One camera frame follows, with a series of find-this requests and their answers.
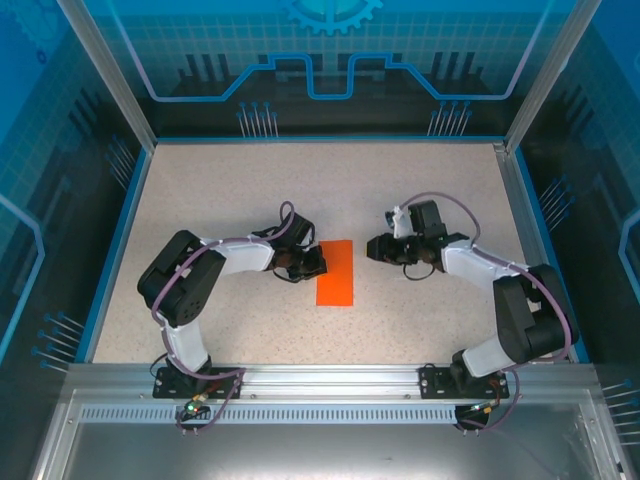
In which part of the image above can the slotted grey cable duct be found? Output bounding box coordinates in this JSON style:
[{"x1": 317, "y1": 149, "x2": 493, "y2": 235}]
[{"x1": 79, "y1": 405, "x2": 586, "y2": 426}]

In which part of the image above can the aluminium side rail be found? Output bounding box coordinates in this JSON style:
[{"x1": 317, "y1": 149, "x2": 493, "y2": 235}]
[{"x1": 491, "y1": 141, "x2": 576, "y2": 365}]

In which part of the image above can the cable connector with green light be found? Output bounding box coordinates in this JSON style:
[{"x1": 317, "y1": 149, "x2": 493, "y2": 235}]
[
  {"x1": 467, "y1": 398, "x2": 502, "y2": 417},
  {"x1": 180, "y1": 393, "x2": 210, "y2": 417}
]

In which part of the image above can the blue table edge strip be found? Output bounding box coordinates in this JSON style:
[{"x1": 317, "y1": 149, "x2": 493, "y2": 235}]
[
  {"x1": 513, "y1": 147, "x2": 592, "y2": 365},
  {"x1": 152, "y1": 133, "x2": 507, "y2": 146},
  {"x1": 82, "y1": 146, "x2": 155, "y2": 365}
]

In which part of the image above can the slanted aluminium frame post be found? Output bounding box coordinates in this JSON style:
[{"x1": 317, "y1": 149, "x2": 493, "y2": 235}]
[
  {"x1": 55, "y1": 0, "x2": 159, "y2": 150},
  {"x1": 503, "y1": 0, "x2": 601, "y2": 154}
]

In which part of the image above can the long aluminium base rail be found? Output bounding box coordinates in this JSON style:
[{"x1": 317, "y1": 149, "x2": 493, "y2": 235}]
[{"x1": 67, "y1": 362, "x2": 599, "y2": 404}]

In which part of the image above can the blue printed enclosure panel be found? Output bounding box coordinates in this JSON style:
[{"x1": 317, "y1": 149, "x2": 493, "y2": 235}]
[
  {"x1": 82, "y1": 0, "x2": 576, "y2": 139},
  {"x1": 0, "y1": 0, "x2": 154, "y2": 480},
  {"x1": 507, "y1": 0, "x2": 640, "y2": 480}
]

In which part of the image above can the grey sheet metal tray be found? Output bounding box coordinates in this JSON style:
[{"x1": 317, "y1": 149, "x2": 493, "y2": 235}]
[{"x1": 29, "y1": 389, "x2": 634, "y2": 480}]

